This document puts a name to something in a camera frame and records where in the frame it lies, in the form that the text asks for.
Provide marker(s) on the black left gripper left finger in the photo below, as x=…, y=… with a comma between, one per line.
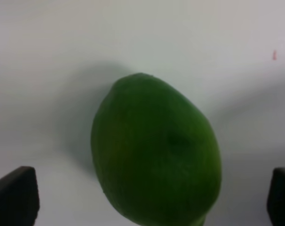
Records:
x=19, y=197

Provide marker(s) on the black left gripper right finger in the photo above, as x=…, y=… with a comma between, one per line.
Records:
x=276, y=198

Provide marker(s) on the green lime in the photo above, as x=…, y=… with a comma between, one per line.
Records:
x=155, y=154

